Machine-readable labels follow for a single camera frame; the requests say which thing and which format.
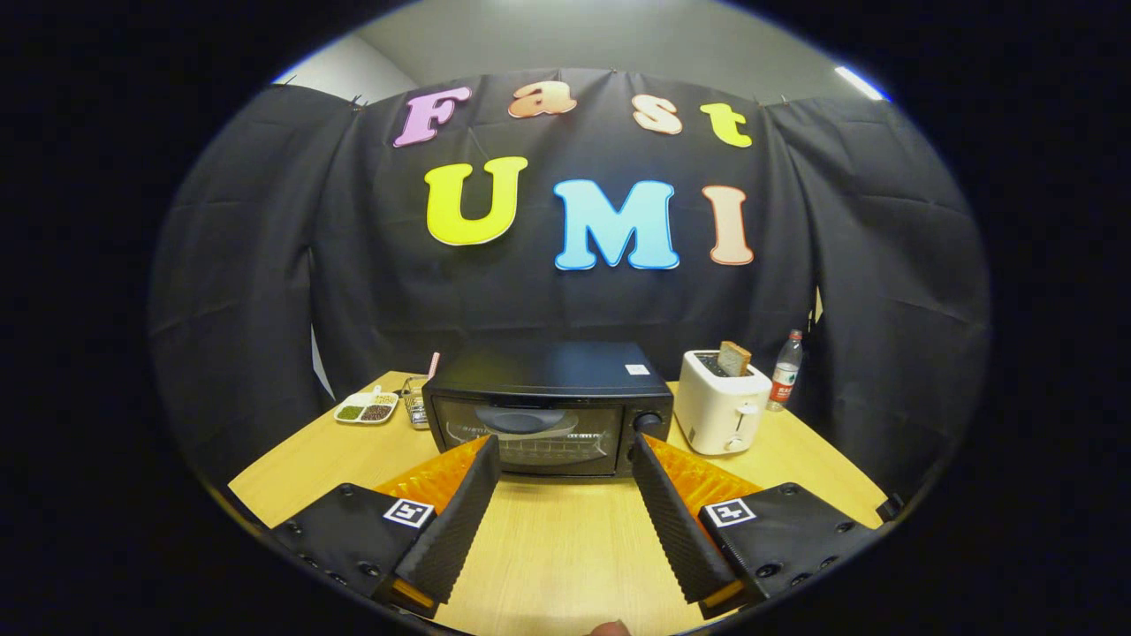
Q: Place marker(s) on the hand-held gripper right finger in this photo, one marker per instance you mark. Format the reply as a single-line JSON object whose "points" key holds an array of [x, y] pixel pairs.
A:
{"points": [[676, 530]]}

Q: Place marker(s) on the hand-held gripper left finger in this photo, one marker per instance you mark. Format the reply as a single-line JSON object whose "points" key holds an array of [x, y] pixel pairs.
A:
{"points": [[451, 530]]}

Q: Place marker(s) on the black toaster oven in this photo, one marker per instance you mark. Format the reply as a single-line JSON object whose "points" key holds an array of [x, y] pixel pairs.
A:
{"points": [[548, 371]]}

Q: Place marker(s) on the white toaster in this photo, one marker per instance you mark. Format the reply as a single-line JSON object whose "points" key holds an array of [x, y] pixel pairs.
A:
{"points": [[711, 411]]}

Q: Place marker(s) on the white divided dish of beans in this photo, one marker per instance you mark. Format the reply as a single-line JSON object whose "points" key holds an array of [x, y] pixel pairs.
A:
{"points": [[365, 408]]}

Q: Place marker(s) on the brown bread slice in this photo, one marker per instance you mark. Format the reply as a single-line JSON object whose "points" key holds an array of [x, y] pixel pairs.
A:
{"points": [[733, 359]]}

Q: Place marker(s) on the clear plastic water bottle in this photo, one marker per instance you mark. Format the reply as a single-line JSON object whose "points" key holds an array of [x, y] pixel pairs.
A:
{"points": [[784, 375]]}

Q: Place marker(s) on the black backdrop cloth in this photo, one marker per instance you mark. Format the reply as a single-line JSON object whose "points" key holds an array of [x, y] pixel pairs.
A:
{"points": [[380, 291]]}

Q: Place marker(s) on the small ceiling light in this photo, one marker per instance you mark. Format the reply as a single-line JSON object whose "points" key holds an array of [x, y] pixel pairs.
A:
{"points": [[860, 83]]}

